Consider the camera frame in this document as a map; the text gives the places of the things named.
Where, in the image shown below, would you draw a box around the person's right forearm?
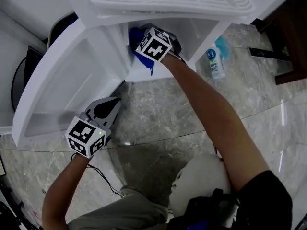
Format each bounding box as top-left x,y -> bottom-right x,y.
162,53 -> 271,193

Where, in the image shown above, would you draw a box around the teal fluffy cloth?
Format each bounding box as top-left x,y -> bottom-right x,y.
213,35 -> 233,62

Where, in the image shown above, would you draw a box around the black waist pack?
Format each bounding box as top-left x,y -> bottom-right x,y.
167,188 -> 241,230

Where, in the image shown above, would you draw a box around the beige trousers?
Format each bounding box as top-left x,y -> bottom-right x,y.
66,153 -> 233,230

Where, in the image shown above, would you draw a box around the blue cloth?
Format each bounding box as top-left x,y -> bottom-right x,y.
128,27 -> 156,77

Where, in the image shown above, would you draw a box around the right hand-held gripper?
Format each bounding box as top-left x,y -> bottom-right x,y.
135,23 -> 183,63

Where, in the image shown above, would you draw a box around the person's left forearm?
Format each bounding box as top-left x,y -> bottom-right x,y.
41,152 -> 91,230

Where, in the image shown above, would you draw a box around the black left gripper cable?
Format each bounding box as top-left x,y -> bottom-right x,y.
71,152 -> 126,199

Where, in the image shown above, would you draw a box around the dark wooden cabinet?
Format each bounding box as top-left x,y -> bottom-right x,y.
248,0 -> 307,86

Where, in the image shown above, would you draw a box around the white plastic bottle blue label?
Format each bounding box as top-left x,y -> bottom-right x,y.
205,43 -> 226,80

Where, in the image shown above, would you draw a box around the black shirt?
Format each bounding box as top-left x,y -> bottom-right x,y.
236,170 -> 294,230

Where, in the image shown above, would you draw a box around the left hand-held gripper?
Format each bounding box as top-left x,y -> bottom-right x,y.
64,95 -> 122,159

